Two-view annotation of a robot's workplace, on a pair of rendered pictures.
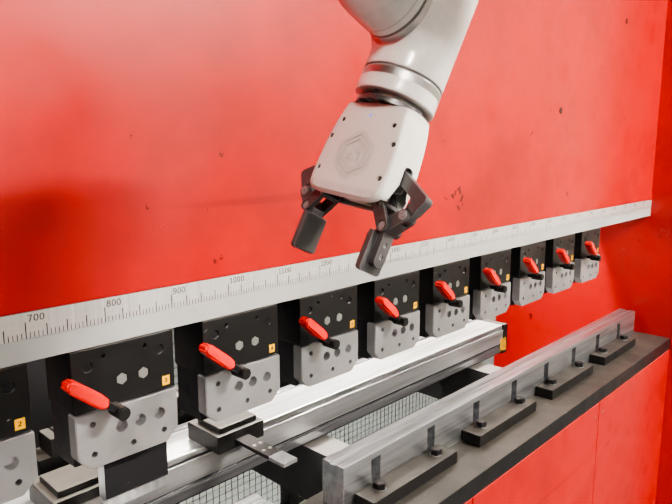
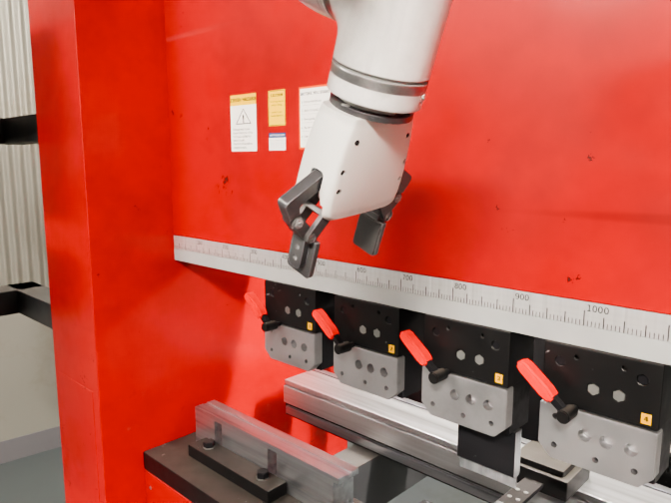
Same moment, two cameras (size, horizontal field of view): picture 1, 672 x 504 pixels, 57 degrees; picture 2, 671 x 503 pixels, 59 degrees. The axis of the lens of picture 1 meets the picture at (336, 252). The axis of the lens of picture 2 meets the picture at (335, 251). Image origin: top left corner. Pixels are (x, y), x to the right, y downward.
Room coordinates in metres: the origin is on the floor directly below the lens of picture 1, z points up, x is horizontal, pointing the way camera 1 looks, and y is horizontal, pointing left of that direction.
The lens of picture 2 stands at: (0.61, -0.58, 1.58)
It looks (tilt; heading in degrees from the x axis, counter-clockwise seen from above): 9 degrees down; 90
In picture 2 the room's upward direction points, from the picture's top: straight up
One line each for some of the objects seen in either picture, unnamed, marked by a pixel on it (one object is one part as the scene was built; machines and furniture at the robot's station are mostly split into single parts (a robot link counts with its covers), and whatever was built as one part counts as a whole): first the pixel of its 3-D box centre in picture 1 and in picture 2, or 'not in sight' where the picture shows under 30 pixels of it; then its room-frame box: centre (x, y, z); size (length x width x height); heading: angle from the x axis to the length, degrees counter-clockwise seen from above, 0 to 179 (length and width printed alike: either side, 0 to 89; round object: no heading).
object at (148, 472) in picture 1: (134, 468); (487, 449); (0.86, 0.30, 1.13); 0.10 x 0.02 x 0.10; 136
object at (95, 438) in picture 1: (113, 390); (476, 367); (0.84, 0.32, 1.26); 0.15 x 0.09 x 0.17; 136
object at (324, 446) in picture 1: (275, 446); not in sight; (1.55, 0.16, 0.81); 0.64 x 0.08 x 0.14; 46
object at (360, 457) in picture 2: not in sight; (402, 454); (0.79, 0.89, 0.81); 0.64 x 0.08 x 0.14; 46
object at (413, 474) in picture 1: (409, 477); not in sight; (1.26, -0.16, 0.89); 0.30 x 0.05 x 0.03; 136
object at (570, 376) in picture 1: (565, 379); not in sight; (1.84, -0.71, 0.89); 0.30 x 0.05 x 0.03; 136
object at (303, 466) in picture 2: not in sight; (268, 452); (0.46, 0.68, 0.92); 0.50 x 0.06 x 0.10; 136
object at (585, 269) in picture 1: (577, 253); not in sight; (2.00, -0.79, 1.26); 0.15 x 0.09 x 0.17; 136
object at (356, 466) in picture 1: (526, 376); not in sight; (1.77, -0.57, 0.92); 1.68 x 0.06 x 0.10; 136
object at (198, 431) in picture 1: (247, 437); not in sight; (1.20, 0.18, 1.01); 0.26 x 0.12 x 0.05; 46
